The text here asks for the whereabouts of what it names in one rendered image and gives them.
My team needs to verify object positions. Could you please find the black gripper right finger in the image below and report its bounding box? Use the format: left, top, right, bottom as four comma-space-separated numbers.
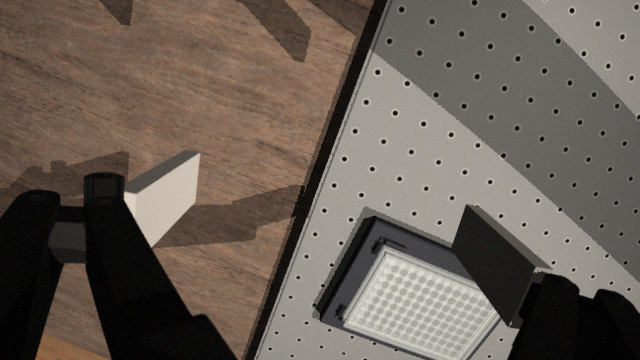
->
451, 204, 640, 360

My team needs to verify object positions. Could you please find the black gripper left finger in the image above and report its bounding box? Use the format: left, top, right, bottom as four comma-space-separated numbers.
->
0, 150, 238, 360

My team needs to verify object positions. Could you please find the dark grey plate nest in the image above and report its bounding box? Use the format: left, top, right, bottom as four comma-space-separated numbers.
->
320, 216, 473, 360

